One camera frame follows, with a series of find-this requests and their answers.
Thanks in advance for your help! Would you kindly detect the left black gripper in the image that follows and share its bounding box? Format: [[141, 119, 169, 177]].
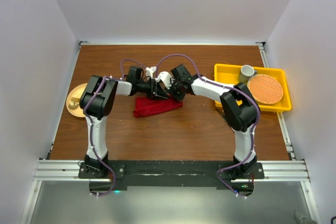
[[136, 77, 169, 100]]

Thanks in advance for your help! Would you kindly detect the red cloth napkin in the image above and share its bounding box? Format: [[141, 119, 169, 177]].
[[133, 97, 183, 118]]

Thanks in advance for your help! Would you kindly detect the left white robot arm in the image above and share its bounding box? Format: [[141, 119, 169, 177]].
[[79, 66, 169, 178]]

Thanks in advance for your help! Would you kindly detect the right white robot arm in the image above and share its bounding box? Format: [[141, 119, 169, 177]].
[[168, 65, 260, 178]]

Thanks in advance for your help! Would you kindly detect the silver knife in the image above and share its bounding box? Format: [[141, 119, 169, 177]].
[[216, 108, 231, 127]]

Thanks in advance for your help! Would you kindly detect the white cup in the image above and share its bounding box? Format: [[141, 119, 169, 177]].
[[238, 65, 257, 83]]

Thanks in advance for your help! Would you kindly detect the round wooden plate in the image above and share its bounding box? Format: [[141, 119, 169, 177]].
[[66, 83, 87, 118]]

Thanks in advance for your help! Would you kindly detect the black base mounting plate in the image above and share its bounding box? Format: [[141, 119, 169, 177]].
[[78, 160, 265, 196]]

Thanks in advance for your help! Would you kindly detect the orange woven coaster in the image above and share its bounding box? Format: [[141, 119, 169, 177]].
[[247, 74, 284, 104]]

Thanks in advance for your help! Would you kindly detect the gold spoon on plate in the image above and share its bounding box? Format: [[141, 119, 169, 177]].
[[68, 97, 80, 110]]

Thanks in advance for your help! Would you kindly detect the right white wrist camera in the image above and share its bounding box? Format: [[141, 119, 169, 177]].
[[155, 71, 175, 90]]

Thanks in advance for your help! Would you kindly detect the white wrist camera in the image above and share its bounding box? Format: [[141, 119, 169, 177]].
[[145, 66, 157, 79], [155, 71, 175, 90]]

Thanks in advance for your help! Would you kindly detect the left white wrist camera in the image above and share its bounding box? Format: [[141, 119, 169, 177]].
[[145, 66, 157, 79]]

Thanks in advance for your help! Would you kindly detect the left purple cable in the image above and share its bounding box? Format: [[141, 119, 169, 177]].
[[82, 59, 150, 197]]

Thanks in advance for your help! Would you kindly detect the purple cable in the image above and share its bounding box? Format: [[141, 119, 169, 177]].
[[82, 59, 150, 197], [156, 53, 261, 198]]

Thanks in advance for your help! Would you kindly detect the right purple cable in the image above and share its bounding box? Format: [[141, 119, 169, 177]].
[[156, 53, 261, 198]]

